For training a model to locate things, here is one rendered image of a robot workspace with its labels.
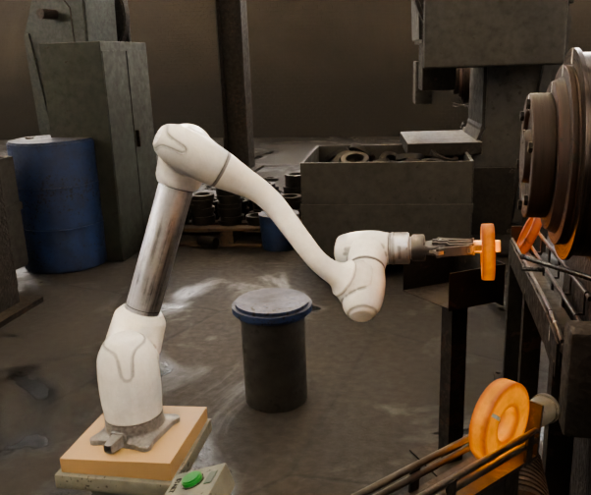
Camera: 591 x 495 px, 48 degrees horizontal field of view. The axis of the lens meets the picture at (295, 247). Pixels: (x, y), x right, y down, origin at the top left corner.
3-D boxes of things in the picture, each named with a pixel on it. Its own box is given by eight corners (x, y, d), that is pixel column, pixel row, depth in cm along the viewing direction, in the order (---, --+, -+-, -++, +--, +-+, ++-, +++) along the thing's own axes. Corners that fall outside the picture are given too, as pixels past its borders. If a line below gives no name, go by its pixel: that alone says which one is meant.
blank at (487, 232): (492, 219, 187) (479, 219, 188) (495, 227, 172) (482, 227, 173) (493, 274, 189) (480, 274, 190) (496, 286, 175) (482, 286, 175)
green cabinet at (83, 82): (67, 259, 486) (37, 43, 445) (112, 235, 551) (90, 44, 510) (128, 261, 475) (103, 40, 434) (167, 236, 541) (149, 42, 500)
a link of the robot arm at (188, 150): (234, 147, 169) (227, 144, 182) (169, 112, 163) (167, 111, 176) (209, 193, 170) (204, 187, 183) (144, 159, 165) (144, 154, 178)
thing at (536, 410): (537, 458, 126) (544, 405, 123) (535, 459, 125) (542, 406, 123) (502, 443, 131) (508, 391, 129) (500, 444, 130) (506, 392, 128)
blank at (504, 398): (509, 474, 124) (493, 467, 126) (539, 396, 127) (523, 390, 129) (473, 456, 113) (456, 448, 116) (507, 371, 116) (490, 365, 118)
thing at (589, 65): (569, 231, 178) (584, 47, 166) (609, 290, 134) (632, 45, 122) (544, 230, 180) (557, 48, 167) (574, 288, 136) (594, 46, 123)
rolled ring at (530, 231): (541, 203, 257) (549, 207, 257) (527, 216, 275) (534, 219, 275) (523, 247, 254) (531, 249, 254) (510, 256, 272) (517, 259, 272)
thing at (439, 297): (449, 430, 249) (455, 244, 229) (495, 467, 225) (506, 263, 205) (401, 443, 241) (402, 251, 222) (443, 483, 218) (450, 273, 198)
